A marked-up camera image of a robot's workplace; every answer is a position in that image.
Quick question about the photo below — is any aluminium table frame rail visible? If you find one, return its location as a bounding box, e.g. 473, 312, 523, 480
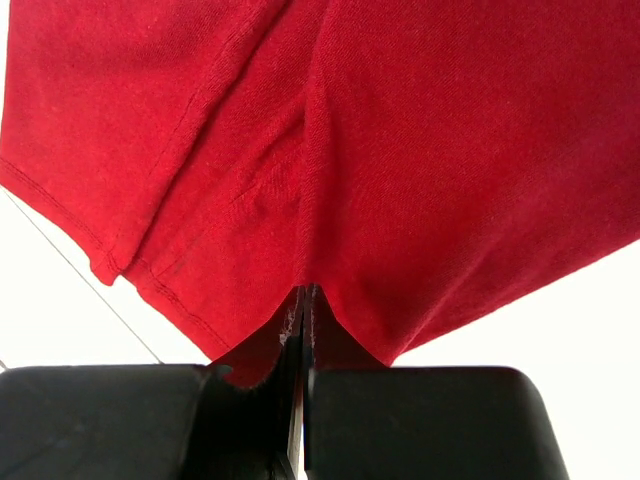
1, 191, 160, 369

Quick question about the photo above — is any red t shirt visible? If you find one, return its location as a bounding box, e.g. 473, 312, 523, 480
1, 1, 639, 363

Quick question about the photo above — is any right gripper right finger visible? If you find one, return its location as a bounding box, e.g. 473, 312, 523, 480
303, 285, 568, 479

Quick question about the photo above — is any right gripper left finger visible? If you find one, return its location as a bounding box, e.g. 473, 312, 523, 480
1, 288, 305, 479

